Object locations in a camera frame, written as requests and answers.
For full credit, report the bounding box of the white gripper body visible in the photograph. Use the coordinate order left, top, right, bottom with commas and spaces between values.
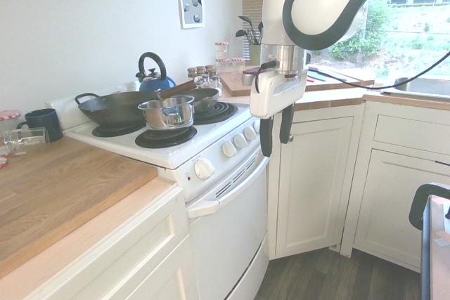
249, 67, 309, 119

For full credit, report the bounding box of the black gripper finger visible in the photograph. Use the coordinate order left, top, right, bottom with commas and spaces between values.
278, 103, 296, 145
259, 116, 275, 158

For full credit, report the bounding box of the white oven door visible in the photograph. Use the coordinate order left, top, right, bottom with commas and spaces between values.
186, 154, 270, 297

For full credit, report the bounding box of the large white oven knob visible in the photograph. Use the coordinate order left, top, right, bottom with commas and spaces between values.
194, 158, 215, 181

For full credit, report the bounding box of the wooden cutting board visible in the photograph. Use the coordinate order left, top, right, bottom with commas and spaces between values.
218, 70, 375, 98

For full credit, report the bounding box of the pale green utensil holder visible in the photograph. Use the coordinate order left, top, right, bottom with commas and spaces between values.
249, 44, 263, 67

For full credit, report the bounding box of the black coil burner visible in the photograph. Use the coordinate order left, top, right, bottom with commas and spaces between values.
192, 100, 240, 126
134, 124, 198, 149
91, 119, 146, 138

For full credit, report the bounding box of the white corner cabinet door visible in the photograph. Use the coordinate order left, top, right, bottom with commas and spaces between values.
269, 102, 366, 261

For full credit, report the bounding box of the stainless steel pot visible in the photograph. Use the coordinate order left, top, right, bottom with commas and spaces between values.
137, 95, 196, 131

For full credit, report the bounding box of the white electric stove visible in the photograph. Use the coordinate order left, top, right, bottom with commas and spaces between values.
44, 80, 271, 300

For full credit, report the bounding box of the grey shapes art print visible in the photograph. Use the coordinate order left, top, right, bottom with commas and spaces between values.
176, 0, 206, 30

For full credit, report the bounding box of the white cabinet drawer front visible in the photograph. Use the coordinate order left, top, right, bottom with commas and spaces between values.
373, 113, 450, 155

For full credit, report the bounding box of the white stove bottom drawer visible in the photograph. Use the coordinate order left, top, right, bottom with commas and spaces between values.
224, 240, 271, 300

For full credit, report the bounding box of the stainless steel sink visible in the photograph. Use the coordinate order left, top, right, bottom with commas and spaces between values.
380, 77, 450, 99

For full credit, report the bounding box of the black cast iron wok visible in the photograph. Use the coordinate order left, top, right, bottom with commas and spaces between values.
75, 91, 161, 129

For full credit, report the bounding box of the white counter cabinet front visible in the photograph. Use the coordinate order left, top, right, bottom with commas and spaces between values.
31, 185, 193, 300

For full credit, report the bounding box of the large wooden butcher block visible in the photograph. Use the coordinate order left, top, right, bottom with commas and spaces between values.
0, 137, 158, 280

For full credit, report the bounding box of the dark blue mug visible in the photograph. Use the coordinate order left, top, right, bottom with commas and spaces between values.
15, 108, 65, 143

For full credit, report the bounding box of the clear glass jar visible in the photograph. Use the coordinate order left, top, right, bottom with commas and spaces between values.
1, 126, 51, 157

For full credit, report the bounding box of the frying pan with wooden handle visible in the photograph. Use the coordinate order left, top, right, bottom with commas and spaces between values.
157, 80, 221, 111

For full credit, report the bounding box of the blue kettle with black handle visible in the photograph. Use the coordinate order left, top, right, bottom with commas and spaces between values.
137, 51, 177, 93

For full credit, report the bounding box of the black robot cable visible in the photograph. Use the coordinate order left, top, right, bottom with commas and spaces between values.
308, 51, 450, 90

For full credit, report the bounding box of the black metal stand frame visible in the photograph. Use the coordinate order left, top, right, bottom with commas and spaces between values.
409, 183, 450, 300

